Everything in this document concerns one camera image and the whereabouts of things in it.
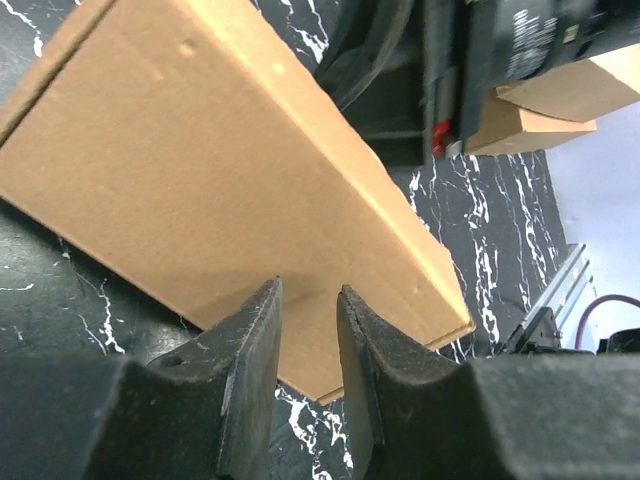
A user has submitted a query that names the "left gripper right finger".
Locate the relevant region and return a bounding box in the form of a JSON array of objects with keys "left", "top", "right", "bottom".
[{"left": 336, "top": 286, "right": 639, "bottom": 479}]

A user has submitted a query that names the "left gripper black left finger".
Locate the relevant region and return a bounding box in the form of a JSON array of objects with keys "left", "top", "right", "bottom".
[{"left": 1, "top": 278, "right": 283, "bottom": 479}]

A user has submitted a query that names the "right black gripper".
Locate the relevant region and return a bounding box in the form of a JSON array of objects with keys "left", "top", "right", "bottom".
[{"left": 314, "top": 1, "right": 639, "bottom": 165}]

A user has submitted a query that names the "cardboard box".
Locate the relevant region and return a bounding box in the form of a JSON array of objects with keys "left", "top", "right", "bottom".
[
  {"left": 465, "top": 91, "right": 597, "bottom": 156},
  {"left": 496, "top": 45, "right": 639, "bottom": 123},
  {"left": 1, "top": 1, "right": 475, "bottom": 401}
]

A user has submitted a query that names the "aluminium frame rail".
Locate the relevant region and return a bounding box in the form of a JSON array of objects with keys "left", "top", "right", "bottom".
[{"left": 522, "top": 243, "right": 593, "bottom": 346}]

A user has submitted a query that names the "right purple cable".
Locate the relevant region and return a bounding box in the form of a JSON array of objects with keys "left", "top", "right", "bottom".
[{"left": 574, "top": 293, "right": 640, "bottom": 351}]

